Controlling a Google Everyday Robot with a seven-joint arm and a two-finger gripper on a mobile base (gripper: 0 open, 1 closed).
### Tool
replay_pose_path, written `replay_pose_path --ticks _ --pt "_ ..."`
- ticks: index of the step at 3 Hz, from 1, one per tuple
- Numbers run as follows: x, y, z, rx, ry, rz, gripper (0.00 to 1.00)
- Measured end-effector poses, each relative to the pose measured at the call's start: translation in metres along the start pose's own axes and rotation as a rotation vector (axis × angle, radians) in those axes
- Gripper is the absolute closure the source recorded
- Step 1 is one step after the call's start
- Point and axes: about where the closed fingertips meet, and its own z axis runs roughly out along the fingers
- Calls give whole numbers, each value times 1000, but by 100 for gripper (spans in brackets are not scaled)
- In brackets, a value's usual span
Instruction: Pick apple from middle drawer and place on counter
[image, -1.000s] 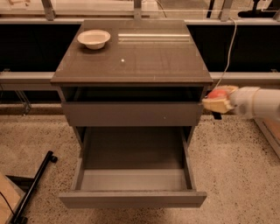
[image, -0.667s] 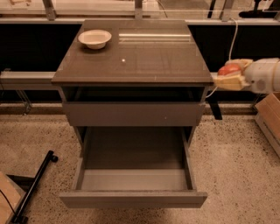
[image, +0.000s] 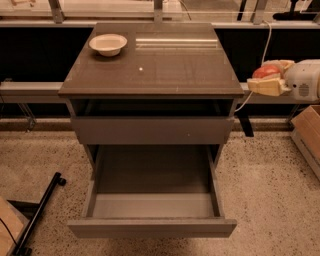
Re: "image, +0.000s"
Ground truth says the black metal stand bar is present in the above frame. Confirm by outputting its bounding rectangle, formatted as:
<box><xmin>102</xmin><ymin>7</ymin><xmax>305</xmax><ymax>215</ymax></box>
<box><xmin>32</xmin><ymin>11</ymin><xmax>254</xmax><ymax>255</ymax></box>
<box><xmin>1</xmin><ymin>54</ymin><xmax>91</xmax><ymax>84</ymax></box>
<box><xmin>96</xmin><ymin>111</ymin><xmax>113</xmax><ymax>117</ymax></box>
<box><xmin>10</xmin><ymin>172</ymin><xmax>66</xmax><ymax>256</ymax></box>

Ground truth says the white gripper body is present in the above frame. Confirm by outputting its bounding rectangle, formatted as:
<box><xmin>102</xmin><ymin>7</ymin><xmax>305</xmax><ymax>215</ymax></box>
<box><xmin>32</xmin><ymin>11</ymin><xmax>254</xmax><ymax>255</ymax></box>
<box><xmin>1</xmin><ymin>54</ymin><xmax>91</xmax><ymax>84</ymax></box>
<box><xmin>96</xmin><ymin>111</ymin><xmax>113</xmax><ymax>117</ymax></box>
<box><xmin>285</xmin><ymin>59</ymin><xmax>320</xmax><ymax>102</ymax></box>

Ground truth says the open middle drawer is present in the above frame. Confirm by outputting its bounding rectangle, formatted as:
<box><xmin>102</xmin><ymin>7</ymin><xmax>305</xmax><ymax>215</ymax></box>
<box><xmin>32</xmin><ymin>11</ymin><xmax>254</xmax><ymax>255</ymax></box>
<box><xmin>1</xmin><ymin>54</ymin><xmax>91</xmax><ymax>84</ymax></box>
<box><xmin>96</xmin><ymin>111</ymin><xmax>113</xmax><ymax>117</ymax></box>
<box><xmin>68</xmin><ymin>145</ymin><xmax>237</xmax><ymax>238</ymax></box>

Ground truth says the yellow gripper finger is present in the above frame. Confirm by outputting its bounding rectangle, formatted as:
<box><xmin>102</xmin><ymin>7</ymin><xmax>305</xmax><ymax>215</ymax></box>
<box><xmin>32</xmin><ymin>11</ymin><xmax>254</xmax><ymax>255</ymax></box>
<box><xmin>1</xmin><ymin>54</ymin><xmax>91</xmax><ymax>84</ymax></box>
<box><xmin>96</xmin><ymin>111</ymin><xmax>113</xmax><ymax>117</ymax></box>
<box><xmin>247</xmin><ymin>78</ymin><xmax>291</xmax><ymax>96</ymax></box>
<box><xmin>263</xmin><ymin>60</ymin><xmax>295</xmax><ymax>74</ymax></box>

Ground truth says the white cable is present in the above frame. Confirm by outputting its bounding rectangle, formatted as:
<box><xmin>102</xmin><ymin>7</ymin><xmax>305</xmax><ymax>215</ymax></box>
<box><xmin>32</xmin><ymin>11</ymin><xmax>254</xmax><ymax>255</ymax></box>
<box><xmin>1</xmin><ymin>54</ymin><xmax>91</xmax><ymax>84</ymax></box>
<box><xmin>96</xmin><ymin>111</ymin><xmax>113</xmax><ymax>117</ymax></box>
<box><xmin>234</xmin><ymin>20</ymin><xmax>273</xmax><ymax>113</ymax></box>

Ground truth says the red apple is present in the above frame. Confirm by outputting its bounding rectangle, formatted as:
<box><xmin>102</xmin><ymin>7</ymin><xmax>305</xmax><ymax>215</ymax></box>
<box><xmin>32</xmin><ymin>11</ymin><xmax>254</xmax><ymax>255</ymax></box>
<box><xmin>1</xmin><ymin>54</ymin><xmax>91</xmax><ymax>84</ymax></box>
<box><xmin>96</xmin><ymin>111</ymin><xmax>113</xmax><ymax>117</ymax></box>
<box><xmin>252</xmin><ymin>64</ymin><xmax>280</xmax><ymax>78</ymax></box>

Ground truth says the cardboard box right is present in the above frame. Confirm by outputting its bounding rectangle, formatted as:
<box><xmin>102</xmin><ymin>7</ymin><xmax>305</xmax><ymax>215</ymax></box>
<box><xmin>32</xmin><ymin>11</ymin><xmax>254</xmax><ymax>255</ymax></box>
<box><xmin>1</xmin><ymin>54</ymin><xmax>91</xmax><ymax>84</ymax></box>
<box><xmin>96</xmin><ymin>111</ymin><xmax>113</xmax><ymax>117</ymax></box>
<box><xmin>291</xmin><ymin>105</ymin><xmax>320</xmax><ymax>180</ymax></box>

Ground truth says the black cable lower left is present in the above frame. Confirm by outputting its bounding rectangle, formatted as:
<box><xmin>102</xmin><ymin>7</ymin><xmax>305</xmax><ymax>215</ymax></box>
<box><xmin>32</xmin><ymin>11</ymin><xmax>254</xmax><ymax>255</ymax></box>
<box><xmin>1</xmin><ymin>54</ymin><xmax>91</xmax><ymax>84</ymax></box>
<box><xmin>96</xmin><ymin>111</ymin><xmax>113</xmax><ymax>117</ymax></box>
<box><xmin>0</xmin><ymin>217</ymin><xmax>20</xmax><ymax>248</ymax></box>

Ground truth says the wooden board lower left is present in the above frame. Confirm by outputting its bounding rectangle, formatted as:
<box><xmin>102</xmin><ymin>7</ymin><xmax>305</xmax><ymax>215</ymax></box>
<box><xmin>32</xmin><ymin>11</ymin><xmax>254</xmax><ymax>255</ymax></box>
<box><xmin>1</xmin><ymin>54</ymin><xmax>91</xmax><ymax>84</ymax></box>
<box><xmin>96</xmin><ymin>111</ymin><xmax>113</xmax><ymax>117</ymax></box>
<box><xmin>0</xmin><ymin>197</ymin><xmax>28</xmax><ymax>256</ymax></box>

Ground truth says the grey drawer cabinet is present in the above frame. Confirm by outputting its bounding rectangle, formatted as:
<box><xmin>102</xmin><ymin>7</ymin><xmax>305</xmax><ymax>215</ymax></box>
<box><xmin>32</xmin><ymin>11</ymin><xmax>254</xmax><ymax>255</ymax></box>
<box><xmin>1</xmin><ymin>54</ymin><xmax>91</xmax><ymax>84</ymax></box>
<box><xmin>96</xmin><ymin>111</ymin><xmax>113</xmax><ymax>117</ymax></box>
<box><xmin>59</xmin><ymin>23</ymin><xmax>243</xmax><ymax>172</ymax></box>

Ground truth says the grey metal rail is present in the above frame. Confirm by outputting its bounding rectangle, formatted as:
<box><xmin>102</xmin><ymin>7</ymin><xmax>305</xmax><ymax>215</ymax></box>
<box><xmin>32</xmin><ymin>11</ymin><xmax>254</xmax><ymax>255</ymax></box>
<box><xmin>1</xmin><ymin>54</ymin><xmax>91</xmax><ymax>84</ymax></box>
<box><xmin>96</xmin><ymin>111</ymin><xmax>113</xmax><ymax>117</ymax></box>
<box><xmin>0</xmin><ymin>81</ymin><xmax>319</xmax><ymax>104</ymax></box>

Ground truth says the white bowl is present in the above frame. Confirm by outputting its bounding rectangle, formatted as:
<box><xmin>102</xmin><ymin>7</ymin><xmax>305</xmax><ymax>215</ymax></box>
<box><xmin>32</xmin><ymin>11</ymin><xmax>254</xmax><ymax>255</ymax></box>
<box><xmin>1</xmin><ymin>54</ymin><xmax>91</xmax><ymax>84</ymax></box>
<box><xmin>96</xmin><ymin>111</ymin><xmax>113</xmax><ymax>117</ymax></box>
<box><xmin>89</xmin><ymin>34</ymin><xmax>127</xmax><ymax>57</ymax></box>

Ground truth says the closed grey top drawer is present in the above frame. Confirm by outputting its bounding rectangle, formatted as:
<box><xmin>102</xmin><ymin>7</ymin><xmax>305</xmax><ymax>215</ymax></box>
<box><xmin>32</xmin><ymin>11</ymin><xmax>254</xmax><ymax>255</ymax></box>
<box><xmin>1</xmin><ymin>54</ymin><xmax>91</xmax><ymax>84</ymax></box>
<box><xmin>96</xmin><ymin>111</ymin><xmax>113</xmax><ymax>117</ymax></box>
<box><xmin>71</xmin><ymin>117</ymin><xmax>234</xmax><ymax>145</ymax></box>

